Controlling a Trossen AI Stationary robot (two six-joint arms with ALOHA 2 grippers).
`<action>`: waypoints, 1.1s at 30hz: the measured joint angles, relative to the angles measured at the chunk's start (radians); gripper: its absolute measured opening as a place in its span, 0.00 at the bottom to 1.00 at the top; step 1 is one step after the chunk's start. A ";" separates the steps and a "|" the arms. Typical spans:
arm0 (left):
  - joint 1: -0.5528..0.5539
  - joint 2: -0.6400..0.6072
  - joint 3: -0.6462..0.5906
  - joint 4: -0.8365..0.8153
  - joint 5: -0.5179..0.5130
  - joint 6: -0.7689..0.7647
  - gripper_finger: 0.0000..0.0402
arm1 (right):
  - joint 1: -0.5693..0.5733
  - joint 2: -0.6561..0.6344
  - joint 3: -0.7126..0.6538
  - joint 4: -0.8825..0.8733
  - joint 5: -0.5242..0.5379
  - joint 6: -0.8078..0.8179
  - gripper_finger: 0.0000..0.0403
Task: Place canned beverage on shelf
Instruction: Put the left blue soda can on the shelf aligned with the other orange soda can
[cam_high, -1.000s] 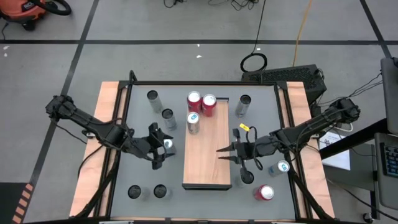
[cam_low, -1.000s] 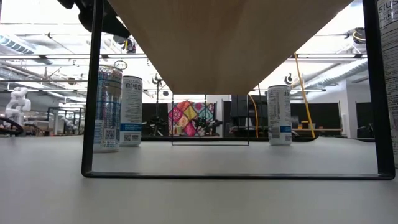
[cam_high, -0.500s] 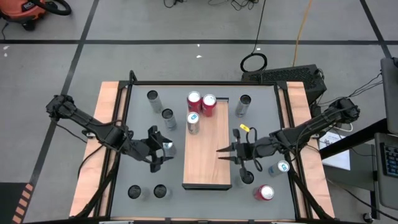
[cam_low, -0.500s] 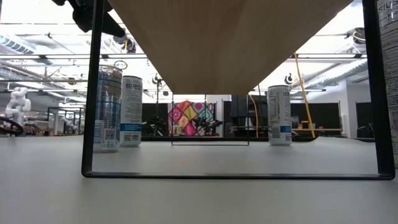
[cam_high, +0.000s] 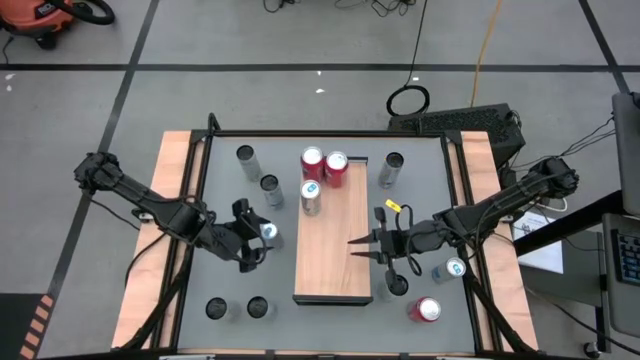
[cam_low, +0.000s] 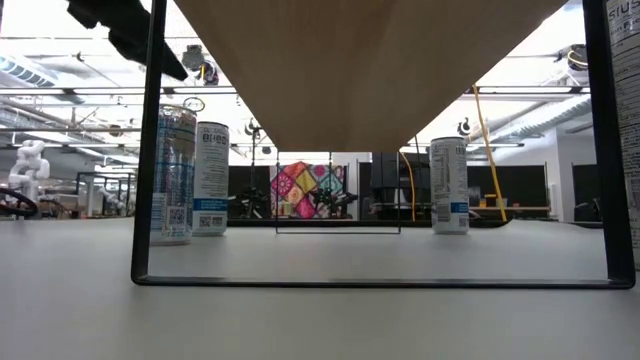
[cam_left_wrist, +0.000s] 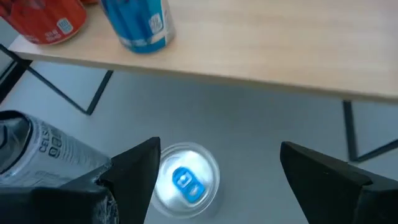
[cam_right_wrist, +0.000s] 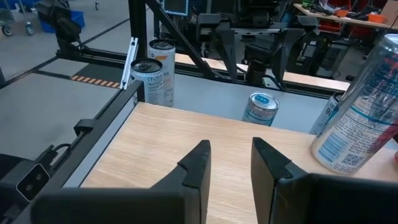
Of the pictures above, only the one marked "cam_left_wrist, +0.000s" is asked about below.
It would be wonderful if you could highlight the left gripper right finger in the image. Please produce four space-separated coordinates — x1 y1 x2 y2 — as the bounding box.
279 141 398 224

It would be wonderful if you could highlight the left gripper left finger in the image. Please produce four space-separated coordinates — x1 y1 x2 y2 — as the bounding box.
0 136 162 224

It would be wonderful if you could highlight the blue silver Red Bull can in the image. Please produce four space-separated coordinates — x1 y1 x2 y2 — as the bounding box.
99 0 177 54
151 142 221 220

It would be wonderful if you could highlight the red soda can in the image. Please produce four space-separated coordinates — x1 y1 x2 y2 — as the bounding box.
0 0 88 45

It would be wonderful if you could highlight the black metal shelf leg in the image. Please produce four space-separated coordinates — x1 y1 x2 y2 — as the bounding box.
0 43 114 116

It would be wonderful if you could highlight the light wooden shelf board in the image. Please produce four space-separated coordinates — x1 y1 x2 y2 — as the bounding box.
8 0 398 102

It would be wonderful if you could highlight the white Celsius can blue band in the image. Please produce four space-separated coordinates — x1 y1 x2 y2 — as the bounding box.
0 110 113 188

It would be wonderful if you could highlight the black metal shelf frame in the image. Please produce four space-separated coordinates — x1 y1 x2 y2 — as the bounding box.
341 99 398 163

